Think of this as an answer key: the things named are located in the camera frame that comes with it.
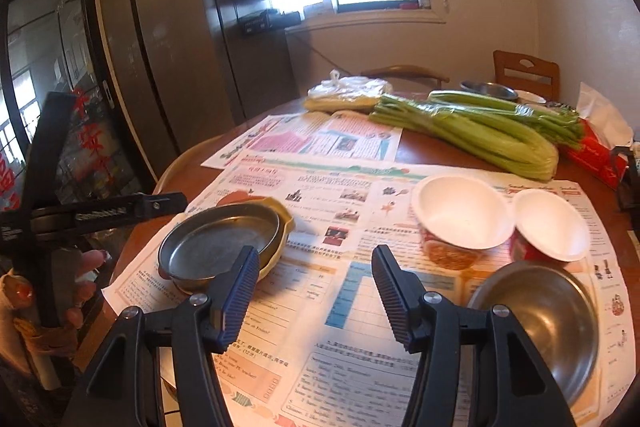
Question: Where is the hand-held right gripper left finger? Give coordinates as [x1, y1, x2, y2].
[62, 245, 261, 427]

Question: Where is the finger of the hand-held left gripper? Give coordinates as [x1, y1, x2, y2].
[132, 192, 187, 228]

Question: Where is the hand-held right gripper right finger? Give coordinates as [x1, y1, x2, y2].
[371, 244, 576, 427]

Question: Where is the shallow round metal plate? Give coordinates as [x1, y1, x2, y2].
[158, 202, 281, 283]

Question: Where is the orange plate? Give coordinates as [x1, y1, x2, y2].
[217, 191, 261, 208]

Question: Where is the yellow scalloped plate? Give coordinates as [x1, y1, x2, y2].
[170, 198, 296, 293]

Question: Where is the red paper noodle bowl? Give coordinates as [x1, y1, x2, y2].
[509, 188, 592, 263]
[411, 175, 516, 270]

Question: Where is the large steel bowl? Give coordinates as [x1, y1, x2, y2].
[466, 261, 600, 408]

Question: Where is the person's left hand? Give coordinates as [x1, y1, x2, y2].
[0, 249, 113, 338]

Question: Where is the large printed newspaper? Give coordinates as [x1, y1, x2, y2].
[107, 152, 623, 427]

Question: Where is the brown refrigerator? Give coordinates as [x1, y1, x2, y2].
[99, 0, 301, 180]

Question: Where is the small colourful newspaper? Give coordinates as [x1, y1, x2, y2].
[201, 109, 403, 170]

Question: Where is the celery bunch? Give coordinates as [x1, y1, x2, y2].
[369, 90, 586, 182]

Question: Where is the plastic bag of yellow noodles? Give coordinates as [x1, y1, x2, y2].
[306, 71, 392, 112]

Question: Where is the curved-back wooden chair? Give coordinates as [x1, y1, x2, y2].
[360, 65, 450, 90]

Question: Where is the small steel bowl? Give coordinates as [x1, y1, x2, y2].
[460, 80, 520, 102]

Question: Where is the red tissue box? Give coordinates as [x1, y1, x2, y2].
[557, 82, 635, 190]

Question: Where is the wooden chair with cutout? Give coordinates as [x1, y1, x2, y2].
[493, 50, 560, 100]

